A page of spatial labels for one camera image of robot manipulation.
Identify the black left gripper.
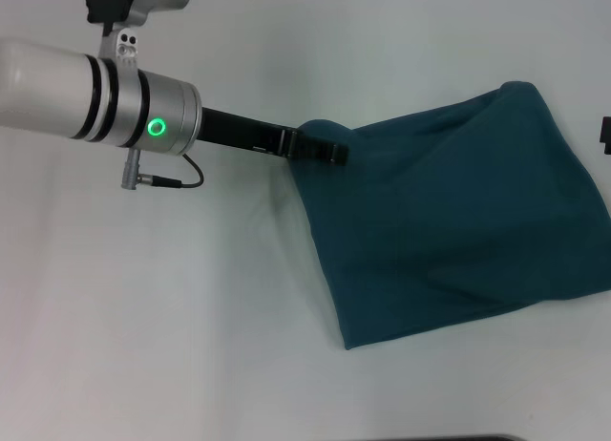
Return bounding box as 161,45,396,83
197,105,351,168

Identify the teal blue printed t-shirt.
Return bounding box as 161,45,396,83
284,80,611,352

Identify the dark grey flat panel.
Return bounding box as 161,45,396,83
328,433,527,441

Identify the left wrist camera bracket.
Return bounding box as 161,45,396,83
96,22,141,71

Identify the left gripper cable with plug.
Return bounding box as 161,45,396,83
120,148,205,191

